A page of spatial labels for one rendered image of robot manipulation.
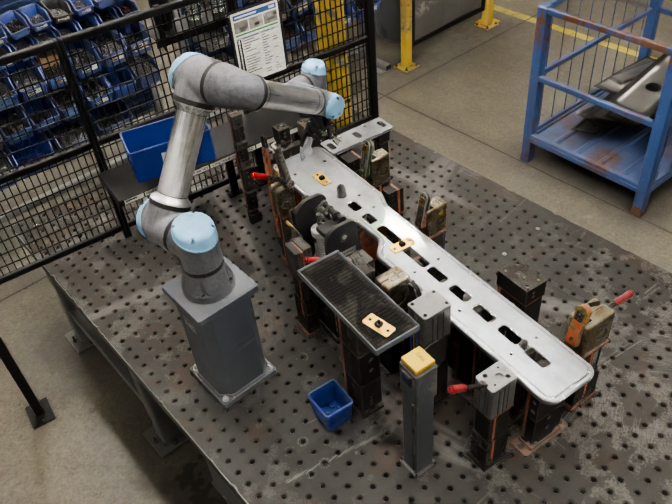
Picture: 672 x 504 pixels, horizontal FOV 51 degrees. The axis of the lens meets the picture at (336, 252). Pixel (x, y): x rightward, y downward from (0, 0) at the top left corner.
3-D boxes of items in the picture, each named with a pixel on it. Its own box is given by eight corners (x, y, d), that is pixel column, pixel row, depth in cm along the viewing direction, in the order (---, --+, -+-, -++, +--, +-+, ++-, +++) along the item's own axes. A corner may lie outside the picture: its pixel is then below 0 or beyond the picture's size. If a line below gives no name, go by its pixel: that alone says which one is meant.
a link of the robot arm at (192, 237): (200, 281, 191) (189, 243, 182) (168, 262, 198) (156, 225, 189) (232, 256, 197) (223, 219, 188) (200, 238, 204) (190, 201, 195)
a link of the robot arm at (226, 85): (239, 70, 173) (351, 90, 213) (208, 59, 179) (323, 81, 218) (228, 116, 176) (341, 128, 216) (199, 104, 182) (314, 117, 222)
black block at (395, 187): (412, 248, 269) (411, 186, 249) (389, 260, 265) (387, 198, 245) (399, 237, 274) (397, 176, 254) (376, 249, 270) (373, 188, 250)
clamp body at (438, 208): (452, 278, 255) (456, 202, 232) (426, 293, 250) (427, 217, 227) (436, 264, 261) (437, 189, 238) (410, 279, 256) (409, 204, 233)
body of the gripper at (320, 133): (319, 146, 236) (316, 115, 228) (305, 135, 242) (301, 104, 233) (338, 138, 239) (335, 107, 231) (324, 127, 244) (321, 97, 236)
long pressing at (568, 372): (607, 368, 185) (608, 365, 184) (546, 412, 176) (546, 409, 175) (319, 145, 274) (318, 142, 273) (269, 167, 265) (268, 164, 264)
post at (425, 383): (437, 464, 200) (440, 366, 171) (416, 479, 197) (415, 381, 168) (420, 445, 205) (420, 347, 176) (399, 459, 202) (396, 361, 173)
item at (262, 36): (289, 69, 288) (279, -5, 268) (240, 88, 280) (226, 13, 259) (286, 68, 290) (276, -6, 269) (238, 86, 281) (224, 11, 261)
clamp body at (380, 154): (399, 227, 279) (397, 153, 255) (375, 239, 274) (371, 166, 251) (385, 216, 284) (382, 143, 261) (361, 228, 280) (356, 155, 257)
